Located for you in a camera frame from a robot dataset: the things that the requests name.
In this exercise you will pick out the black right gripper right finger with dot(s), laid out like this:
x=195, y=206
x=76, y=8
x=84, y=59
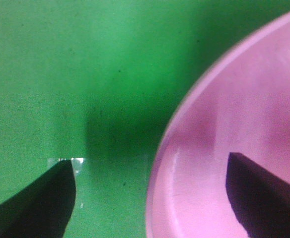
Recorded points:
x=260, y=200

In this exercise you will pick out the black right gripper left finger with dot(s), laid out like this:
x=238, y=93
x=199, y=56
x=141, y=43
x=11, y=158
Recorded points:
x=43, y=208

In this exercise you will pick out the pink round plate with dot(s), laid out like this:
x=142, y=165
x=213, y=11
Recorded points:
x=240, y=104

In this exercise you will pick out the clear tape strip on table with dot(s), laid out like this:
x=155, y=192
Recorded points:
x=78, y=164

